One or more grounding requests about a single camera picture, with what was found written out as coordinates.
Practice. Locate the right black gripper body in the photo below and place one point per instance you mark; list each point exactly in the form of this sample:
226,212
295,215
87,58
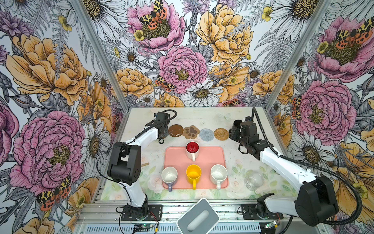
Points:
236,135

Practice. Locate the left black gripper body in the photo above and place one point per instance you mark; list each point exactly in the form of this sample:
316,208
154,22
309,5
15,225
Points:
166,133

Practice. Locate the glossy brown round coaster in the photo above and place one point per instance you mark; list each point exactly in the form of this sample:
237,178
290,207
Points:
175,130

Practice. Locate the woven wicker round coaster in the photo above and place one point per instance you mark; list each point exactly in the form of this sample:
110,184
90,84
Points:
221,134

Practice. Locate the brown paw print coaster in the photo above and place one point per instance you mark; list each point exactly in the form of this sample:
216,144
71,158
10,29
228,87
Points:
191,132

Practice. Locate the grey blue round coaster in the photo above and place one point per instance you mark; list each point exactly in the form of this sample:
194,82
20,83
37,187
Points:
206,135

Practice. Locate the white mug red inside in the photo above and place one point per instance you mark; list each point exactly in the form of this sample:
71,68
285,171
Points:
192,150

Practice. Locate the black mug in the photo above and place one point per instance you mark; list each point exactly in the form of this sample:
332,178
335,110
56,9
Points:
237,125

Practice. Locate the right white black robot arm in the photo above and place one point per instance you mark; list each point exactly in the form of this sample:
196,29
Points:
316,201

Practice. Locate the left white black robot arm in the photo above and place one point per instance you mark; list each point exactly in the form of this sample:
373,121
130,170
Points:
125,162

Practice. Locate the clear glass cup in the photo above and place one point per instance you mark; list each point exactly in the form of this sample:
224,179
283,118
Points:
253,180

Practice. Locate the pink rectangular tray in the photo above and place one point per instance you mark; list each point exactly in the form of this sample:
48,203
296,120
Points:
208,157

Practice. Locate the yellow mug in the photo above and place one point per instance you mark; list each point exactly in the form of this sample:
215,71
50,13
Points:
193,173

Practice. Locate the green circuit board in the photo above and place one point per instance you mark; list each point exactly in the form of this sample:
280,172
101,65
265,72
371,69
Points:
141,228

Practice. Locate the white mug purple handle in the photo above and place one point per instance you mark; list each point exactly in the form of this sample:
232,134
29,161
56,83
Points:
169,176

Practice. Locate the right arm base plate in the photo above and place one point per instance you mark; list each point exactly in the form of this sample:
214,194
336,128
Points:
258,211

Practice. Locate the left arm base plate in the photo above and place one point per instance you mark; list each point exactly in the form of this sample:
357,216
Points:
145,213

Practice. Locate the aluminium front rail frame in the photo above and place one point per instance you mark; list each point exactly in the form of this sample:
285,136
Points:
105,219

